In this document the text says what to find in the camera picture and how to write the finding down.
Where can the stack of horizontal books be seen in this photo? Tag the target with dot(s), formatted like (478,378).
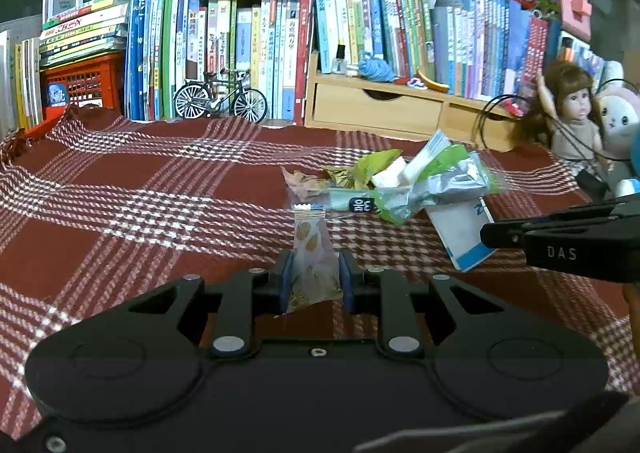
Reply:
(90,29)

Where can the middle row of books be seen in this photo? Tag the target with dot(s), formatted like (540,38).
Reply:
(388,29)

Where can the blue yarn ball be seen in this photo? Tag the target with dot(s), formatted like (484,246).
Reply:
(375,69)

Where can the green silver crumpled wrapper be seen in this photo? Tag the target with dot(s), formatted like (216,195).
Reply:
(441,173)

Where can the brown haired doll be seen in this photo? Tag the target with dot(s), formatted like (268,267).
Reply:
(564,117)

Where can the white blue carton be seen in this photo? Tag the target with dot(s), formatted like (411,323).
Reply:
(458,227)

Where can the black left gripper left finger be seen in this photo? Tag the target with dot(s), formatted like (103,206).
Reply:
(238,302)

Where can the right row of books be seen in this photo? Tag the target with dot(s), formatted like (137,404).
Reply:
(481,49)

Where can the row of books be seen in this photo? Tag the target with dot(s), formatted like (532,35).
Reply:
(388,29)
(481,49)
(173,41)

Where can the wooden drawer organizer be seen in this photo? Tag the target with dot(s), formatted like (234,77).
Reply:
(398,111)

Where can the brown crumpled wrapper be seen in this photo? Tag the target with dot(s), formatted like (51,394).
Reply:
(305,186)

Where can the red plastic crate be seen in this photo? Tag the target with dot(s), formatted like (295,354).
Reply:
(95,81)

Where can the blue Doraemon plush toy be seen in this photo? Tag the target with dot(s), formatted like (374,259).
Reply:
(631,185)

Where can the nail polish bottle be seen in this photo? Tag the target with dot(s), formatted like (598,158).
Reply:
(339,65)

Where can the miniature bicycle model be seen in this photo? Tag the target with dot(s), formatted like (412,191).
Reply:
(230,93)

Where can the left row of books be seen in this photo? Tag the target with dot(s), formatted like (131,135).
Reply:
(173,41)

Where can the white pink bunny plush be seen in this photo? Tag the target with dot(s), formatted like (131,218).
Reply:
(618,99)

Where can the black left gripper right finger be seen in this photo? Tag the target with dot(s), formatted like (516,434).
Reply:
(387,295)

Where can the clear cookie wrapper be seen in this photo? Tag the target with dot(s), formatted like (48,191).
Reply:
(315,267)

